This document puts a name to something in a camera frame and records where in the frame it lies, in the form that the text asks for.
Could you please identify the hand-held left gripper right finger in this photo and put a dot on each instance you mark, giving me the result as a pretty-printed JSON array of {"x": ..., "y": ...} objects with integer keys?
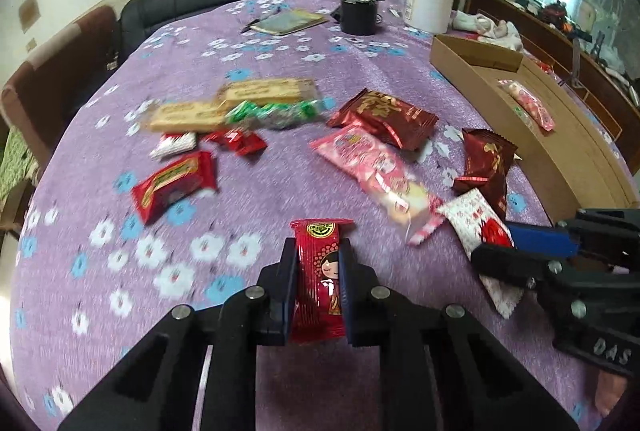
[{"x": 348, "y": 301}]

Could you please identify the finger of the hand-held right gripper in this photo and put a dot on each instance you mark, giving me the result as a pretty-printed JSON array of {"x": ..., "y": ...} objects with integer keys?
[
  {"x": 540, "y": 238},
  {"x": 510, "y": 263}
]

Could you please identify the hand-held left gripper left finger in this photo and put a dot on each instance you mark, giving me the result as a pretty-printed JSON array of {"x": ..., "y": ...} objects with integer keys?
[{"x": 286, "y": 291}]

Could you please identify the red cartoon snack packet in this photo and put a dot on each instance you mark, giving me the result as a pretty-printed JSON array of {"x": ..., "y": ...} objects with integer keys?
[{"x": 320, "y": 271}]

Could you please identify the white red heart snack packet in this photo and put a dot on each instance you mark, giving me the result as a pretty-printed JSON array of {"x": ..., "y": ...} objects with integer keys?
[{"x": 475, "y": 221}]

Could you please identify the small pink snack packet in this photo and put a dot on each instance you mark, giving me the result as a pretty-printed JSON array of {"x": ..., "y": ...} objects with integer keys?
[{"x": 532, "y": 103}]

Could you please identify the long pink snack packet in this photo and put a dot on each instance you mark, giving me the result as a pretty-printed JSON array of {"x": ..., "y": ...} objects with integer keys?
[{"x": 375, "y": 166}]

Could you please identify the brown cardboard box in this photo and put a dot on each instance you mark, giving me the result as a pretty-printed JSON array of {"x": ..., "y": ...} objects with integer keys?
[{"x": 500, "y": 101}]

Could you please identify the red packet with green label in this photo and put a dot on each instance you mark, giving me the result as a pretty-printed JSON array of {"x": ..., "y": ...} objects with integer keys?
[{"x": 175, "y": 183}]

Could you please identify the green candy packet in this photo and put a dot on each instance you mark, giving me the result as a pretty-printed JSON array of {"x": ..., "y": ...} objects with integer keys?
[{"x": 272, "y": 113}]

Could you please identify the small white red packet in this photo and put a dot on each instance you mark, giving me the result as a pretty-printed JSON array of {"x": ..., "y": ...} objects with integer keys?
[{"x": 172, "y": 146}]

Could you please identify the wide dark red snack packet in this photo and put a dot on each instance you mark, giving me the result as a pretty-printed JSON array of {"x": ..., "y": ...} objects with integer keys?
[{"x": 382, "y": 113}]

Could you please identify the person's right hand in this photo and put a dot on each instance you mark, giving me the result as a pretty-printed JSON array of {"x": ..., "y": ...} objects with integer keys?
[{"x": 612, "y": 391}]

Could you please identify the narrow dark red snack packet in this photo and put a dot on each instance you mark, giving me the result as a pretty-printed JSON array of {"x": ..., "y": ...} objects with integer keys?
[{"x": 487, "y": 171}]

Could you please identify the small shiny red packet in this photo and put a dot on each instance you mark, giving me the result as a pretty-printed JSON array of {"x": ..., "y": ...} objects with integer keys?
[{"x": 237, "y": 141}]

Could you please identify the red wrappers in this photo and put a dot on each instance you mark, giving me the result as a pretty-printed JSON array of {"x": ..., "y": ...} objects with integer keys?
[{"x": 542, "y": 65}]

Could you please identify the tan biscuit packet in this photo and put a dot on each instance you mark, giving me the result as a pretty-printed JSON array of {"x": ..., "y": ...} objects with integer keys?
[
  {"x": 270, "y": 91},
  {"x": 185, "y": 116}
]

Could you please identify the cluttered wooden cabinet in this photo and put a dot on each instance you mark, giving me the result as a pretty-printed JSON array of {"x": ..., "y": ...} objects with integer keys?
[{"x": 550, "y": 36}]

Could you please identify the white crumpled cloth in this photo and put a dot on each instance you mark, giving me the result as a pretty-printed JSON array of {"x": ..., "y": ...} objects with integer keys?
[{"x": 487, "y": 26}]

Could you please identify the white plastic jar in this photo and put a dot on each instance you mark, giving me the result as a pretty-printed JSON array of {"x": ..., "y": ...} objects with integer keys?
[{"x": 427, "y": 6}]

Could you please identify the black pen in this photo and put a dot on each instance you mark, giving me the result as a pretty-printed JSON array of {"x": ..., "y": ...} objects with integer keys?
[{"x": 257, "y": 23}]

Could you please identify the yellow green book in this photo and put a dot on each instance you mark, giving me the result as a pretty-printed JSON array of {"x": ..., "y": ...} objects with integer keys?
[{"x": 290, "y": 21}]

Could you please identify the black cup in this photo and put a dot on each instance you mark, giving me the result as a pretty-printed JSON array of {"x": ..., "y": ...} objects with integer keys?
[{"x": 357, "y": 16}]

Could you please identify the green patterned cloth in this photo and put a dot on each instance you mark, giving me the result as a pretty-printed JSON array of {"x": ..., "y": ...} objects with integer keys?
[{"x": 12, "y": 161}]

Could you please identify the brown armchair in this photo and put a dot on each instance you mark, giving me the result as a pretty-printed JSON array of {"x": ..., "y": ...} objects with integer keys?
[{"x": 55, "y": 71}]

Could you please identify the white wall switch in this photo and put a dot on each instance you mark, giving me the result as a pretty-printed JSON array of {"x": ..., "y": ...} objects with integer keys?
[{"x": 31, "y": 45}]

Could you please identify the small wall plaque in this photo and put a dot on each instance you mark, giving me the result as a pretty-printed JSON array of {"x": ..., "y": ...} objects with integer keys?
[{"x": 30, "y": 11}]

